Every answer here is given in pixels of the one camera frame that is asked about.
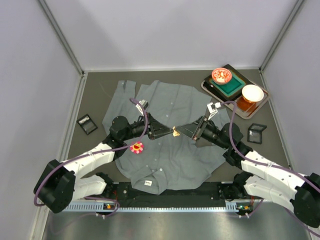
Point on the white and orange cup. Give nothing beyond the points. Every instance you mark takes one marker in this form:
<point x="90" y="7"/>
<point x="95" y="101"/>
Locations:
<point x="252" y="93"/>

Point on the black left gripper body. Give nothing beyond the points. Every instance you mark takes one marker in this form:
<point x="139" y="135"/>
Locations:
<point x="150" y="127"/>

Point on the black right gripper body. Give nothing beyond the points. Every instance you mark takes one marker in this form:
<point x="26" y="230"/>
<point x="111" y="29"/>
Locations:
<point x="198" y="129"/>

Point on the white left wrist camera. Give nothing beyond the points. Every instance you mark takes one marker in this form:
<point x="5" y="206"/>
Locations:
<point x="142" y="106"/>

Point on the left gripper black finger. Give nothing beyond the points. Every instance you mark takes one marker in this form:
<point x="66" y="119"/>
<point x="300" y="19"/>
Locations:
<point x="156" y="126"/>
<point x="156" y="134"/>

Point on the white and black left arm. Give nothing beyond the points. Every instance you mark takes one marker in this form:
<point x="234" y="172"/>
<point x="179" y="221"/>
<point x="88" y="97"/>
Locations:
<point x="63" y="182"/>

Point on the gold leaf brooch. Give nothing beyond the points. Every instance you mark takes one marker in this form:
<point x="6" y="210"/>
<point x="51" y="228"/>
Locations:
<point x="175" y="132"/>

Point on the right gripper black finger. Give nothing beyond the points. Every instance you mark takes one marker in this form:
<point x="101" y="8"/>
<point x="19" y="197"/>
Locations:
<point x="188" y="133"/>
<point x="190" y="127"/>

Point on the black left jewellery box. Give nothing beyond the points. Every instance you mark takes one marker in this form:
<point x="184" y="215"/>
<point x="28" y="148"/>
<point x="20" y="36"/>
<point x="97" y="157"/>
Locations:
<point x="87" y="124"/>

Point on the brown plastic tray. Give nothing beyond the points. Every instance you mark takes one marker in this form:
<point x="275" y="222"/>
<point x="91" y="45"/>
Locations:
<point x="245" y="115"/>

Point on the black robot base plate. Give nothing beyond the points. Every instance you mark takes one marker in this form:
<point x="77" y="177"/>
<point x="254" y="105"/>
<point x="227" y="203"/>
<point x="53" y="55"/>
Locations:
<point x="209" y="194"/>

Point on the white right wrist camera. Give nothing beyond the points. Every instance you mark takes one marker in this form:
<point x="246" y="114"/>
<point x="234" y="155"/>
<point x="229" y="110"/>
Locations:
<point x="213" y="109"/>

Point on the red patterned bowl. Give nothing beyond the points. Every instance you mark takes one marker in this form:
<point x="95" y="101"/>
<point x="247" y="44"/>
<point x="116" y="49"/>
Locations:
<point x="221" y="76"/>

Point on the black jewellery box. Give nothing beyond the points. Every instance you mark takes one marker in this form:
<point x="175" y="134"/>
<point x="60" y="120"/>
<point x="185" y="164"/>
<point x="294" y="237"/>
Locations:
<point x="254" y="133"/>
<point x="87" y="124"/>

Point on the black rectangular tray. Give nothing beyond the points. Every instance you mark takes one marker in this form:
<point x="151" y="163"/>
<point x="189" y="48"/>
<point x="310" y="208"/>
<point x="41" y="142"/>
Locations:
<point x="233" y="71"/>

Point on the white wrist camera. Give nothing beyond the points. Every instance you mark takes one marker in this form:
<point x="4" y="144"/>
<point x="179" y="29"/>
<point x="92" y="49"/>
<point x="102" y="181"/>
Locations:
<point x="213" y="109"/>
<point x="142" y="106"/>

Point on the green square dish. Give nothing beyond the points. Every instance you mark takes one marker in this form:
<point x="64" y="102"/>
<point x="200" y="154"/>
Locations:
<point x="232" y="89"/>

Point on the grey button-up shirt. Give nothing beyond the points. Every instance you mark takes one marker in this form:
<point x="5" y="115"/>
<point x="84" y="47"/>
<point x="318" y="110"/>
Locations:
<point x="167" y="163"/>

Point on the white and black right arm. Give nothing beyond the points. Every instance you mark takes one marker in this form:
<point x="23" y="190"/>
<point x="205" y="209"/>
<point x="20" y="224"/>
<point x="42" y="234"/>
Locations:
<point x="263" y="178"/>

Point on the black right jewellery box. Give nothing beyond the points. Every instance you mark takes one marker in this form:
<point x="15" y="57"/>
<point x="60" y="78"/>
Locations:
<point x="254" y="133"/>

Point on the amber glass dish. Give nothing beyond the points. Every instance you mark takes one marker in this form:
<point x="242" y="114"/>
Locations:
<point x="246" y="105"/>

